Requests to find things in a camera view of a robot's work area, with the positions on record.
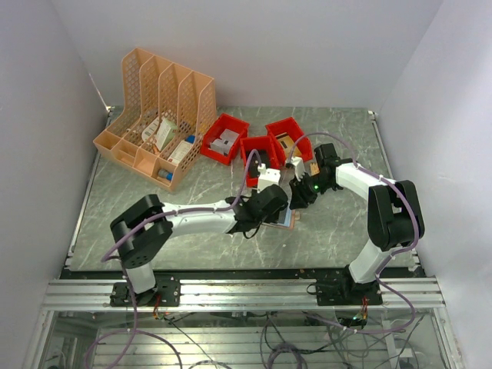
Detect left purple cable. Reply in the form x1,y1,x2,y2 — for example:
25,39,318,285
83,148,262,369

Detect aluminium rail frame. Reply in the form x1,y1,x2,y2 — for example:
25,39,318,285
30,278,463,368

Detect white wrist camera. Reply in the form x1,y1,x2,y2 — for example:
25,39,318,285
285,156,306,181
257,164,281,192

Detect gold striped card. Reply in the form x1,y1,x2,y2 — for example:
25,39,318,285
276,133,301,158

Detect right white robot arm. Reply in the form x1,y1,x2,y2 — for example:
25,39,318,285
286,144,424,304

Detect peach mesh file organizer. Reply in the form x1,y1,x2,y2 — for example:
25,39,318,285
94,48,217,191

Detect green white box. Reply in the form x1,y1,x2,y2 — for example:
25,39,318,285
154,118,178,151

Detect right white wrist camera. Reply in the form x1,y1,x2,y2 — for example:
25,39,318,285
285,156,306,181

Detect tan leather card holder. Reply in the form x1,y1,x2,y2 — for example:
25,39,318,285
264,208,300,229

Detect grey white boxes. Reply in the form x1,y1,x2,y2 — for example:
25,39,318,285
210,129,239,156

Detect red white box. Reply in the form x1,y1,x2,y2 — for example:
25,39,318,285
168,140,193,166

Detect red bin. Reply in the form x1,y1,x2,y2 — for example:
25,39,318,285
201,113,250,165
265,117,313,166
240,135,280,188

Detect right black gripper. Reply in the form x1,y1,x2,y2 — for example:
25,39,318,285
289,171,334,209

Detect tangled floor cables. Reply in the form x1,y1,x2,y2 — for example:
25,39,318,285
88,305,435,369

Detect orange patterned card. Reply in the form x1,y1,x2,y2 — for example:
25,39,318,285
310,162,320,176

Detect white labelled packet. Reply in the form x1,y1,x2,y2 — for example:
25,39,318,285
141,118,160,141

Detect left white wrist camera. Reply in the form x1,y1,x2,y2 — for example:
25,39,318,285
257,164,281,192

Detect blue capped bottle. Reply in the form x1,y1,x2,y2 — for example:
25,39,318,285
157,168,173,181

